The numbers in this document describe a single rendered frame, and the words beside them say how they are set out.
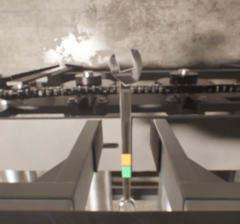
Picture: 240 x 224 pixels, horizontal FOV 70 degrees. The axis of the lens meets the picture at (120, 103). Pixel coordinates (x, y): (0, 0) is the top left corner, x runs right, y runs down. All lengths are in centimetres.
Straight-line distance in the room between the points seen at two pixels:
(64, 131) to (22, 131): 6
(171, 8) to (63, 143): 131
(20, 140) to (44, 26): 128
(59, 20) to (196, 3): 101
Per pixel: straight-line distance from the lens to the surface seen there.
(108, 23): 141
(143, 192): 154
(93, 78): 52
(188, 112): 55
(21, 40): 161
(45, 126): 28
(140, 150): 27
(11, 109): 58
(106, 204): 74
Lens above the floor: 140
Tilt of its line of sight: 72 degrees down
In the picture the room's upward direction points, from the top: 175 degrees counter-clockwise
